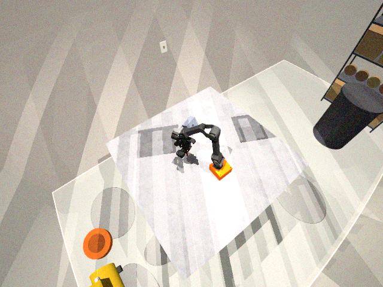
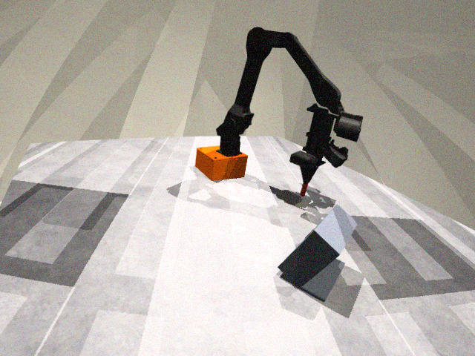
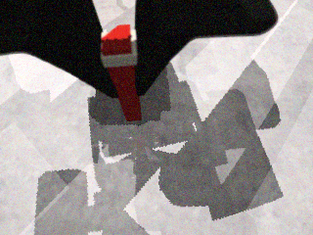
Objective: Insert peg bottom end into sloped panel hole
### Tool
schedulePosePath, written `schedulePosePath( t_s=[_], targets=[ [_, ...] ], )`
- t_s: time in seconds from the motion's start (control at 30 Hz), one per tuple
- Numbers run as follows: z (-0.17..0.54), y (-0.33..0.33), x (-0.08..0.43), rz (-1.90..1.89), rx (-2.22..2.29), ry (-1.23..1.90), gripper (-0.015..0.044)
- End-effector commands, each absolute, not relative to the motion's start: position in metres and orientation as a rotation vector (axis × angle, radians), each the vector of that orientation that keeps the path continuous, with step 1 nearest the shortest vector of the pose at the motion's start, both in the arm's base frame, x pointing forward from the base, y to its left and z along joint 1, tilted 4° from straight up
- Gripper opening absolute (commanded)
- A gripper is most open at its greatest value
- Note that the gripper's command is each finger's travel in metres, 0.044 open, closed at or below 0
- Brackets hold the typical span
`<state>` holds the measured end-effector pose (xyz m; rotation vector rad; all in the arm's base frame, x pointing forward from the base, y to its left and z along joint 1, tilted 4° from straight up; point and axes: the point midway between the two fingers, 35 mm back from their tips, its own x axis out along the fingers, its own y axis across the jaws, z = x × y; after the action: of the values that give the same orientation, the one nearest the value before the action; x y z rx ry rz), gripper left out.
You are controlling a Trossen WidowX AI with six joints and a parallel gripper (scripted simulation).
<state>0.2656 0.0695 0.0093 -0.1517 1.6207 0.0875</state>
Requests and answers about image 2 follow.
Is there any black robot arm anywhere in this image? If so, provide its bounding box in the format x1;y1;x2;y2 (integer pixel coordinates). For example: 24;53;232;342
216;27;363;168

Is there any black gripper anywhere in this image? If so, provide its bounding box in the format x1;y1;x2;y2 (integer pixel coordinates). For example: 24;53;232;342
289;129;332;185

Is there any dark red peg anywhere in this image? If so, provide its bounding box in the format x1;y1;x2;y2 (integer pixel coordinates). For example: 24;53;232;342
300;183;309;197

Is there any grey square panel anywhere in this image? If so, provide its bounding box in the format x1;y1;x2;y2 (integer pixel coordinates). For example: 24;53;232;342
278;204;358;302

